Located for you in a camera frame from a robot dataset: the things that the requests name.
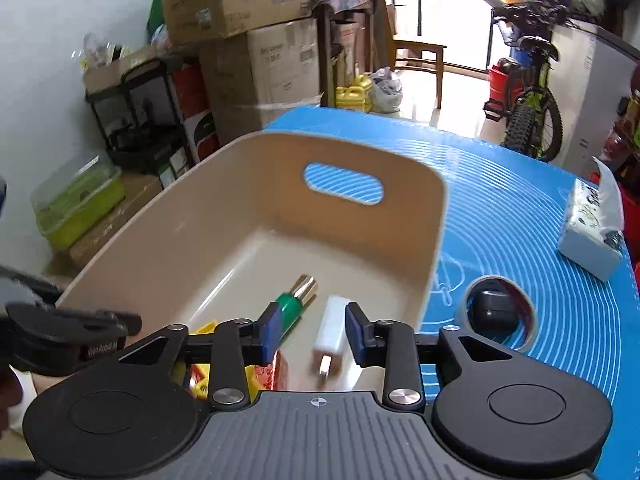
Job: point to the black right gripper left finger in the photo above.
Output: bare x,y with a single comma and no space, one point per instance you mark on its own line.
139,409

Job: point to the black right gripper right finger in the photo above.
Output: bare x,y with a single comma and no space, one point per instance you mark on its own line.
491,407

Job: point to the white charger plug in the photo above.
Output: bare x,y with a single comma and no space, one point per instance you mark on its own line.
330,343

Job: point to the green gold cylinder bottle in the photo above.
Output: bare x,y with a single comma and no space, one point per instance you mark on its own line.
294,303

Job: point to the beige plastic storage bin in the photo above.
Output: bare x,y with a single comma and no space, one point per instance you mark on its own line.
240,228

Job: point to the black earbuds case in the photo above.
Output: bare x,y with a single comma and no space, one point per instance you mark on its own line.
493,313

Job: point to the green lidded plastic container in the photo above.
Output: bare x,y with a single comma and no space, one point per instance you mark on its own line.
76,197

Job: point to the brown printed cardboard box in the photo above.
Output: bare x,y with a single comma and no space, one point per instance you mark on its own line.
140,189

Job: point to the white tissue box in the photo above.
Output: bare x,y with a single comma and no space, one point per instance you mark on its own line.
593,224

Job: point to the blue silicone baking mat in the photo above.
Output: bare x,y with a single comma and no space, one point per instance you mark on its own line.
504,217

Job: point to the black metal shelf rack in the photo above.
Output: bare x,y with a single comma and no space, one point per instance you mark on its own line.
140,121

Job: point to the red white appliance box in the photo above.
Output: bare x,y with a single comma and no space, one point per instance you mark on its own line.
197,118

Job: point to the green black bicycle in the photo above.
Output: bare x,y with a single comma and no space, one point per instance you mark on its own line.
532,115

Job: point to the white plastic bag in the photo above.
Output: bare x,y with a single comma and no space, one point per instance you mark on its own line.
386,95

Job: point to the white freezer cabinet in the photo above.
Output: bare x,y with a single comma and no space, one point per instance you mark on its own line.
592,75

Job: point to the yellow plastic jug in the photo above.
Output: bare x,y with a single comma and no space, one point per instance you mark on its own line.
356,97

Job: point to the large stacked cardboard box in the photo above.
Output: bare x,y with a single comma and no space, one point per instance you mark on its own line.
254,78

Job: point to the wooden chair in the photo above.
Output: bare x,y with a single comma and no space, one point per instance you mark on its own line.
409,53

